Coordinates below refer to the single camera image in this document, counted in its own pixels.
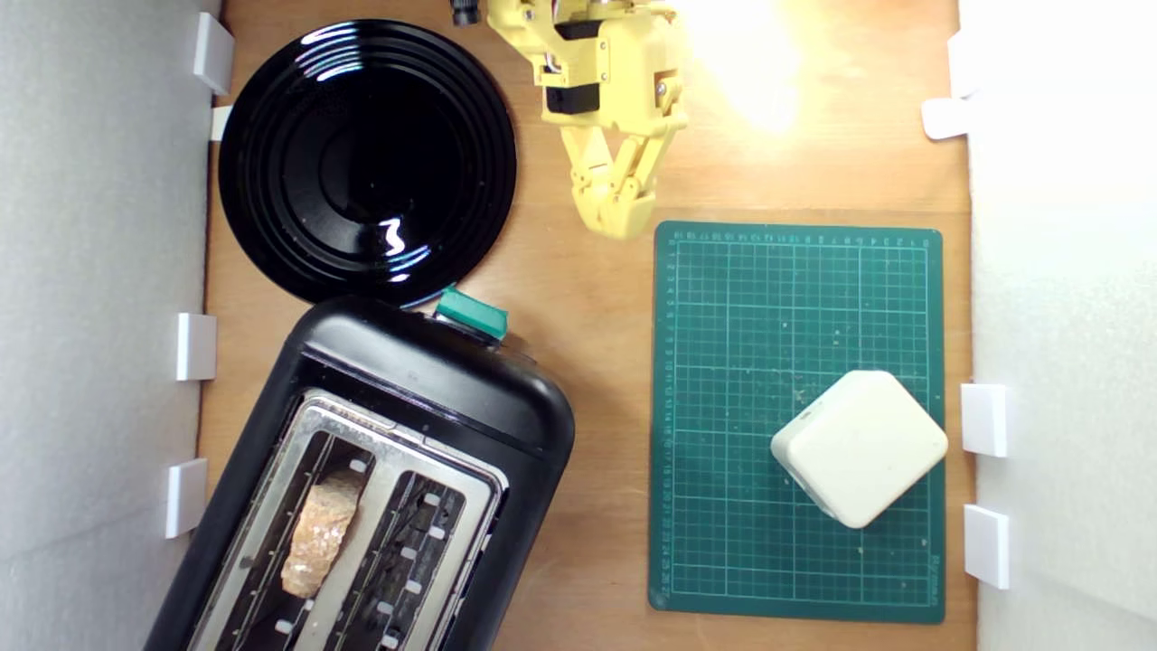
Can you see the brown bread slice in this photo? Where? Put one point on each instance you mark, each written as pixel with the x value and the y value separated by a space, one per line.
pixel 321 533

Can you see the green toaster lever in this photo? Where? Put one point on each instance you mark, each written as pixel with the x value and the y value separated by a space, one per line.
pixel 470 314

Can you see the black two-slot toaster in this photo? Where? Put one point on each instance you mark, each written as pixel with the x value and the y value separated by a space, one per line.
pixel 425 371

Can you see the green cutting mat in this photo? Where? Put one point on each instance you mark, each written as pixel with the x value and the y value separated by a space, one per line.
pixel 741 362

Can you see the black round plate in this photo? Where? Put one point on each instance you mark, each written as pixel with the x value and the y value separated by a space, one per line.
pixel 362 163

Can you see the white square block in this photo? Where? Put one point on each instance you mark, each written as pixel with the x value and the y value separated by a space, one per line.
pixel 859 448

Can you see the gripper camera on yellow mount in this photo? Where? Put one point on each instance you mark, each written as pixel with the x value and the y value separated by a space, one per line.
pixel 515 23

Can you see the white wall clip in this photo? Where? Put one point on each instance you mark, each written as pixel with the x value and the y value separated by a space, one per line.
pixel 983 419
pixel 958 63
pixel 194 346
pixel 945 117
pixel 185 497
pixel 985 545
pixel 212 52
pixel 220 123

